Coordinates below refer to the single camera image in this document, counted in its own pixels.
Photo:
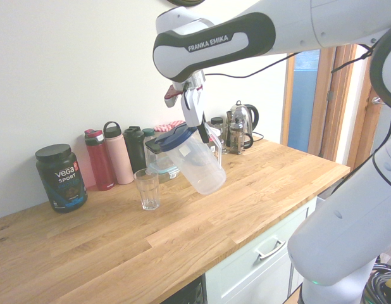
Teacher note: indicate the clear glass mug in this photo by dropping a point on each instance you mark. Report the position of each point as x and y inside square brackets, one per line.
[224, 139]

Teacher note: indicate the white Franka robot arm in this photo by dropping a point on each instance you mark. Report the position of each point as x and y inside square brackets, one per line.
[341, 19]

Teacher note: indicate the clear container dark green lid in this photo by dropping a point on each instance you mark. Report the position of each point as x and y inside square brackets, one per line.
[149, 146]

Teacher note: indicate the silver door hinge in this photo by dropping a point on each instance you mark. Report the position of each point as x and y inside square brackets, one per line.
[330, 96]

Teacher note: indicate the clear drinking glass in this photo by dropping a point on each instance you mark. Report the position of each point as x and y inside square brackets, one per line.
[148, 193]

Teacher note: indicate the glass jar green lid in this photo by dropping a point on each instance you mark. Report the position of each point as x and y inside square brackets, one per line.
[148, 133]

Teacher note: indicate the black dishwasher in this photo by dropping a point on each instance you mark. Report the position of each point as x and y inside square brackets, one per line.
[192, 294]

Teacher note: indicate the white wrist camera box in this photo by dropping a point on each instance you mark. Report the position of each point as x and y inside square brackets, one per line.
[171, 100]

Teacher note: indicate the stainless steel electric kettle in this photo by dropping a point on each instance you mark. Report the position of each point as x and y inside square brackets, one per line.
[246, 114]

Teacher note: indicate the jar black lid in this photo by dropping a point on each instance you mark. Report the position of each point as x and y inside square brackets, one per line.
[216, 121]

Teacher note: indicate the glass container teal lid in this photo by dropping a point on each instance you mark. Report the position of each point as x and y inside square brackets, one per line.
[164, 169]

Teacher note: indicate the clear plastic pitcher blue lid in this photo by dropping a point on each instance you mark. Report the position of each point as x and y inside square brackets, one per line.
[202, 171]

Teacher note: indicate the wooden door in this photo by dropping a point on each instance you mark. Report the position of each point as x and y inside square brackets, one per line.
[350, 111]

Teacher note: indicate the black protein powder tub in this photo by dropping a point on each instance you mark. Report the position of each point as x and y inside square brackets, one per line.
[62, 183]

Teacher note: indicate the pink water bottle black cap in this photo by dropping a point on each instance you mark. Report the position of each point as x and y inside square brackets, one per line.
[118, 158]

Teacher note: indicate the dark green shaker bottle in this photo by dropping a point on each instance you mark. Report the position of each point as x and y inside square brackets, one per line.
[135, 149]

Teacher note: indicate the red water bottle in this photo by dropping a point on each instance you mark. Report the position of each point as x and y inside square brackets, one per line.
[99, 164]

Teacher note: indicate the wooden door frame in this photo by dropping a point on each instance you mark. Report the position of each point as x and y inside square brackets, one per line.
[325, 111]

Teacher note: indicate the jar red checkered lid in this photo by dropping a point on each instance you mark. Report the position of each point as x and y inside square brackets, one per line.
[162, 128]
[176, 123]

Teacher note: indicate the glass french press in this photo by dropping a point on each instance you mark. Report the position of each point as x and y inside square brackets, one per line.
[238, 136]

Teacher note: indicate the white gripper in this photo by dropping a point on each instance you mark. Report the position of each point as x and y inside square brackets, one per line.
[192, 111]

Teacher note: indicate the white cabinet drawer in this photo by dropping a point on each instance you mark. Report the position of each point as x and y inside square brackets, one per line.
[239, 272]

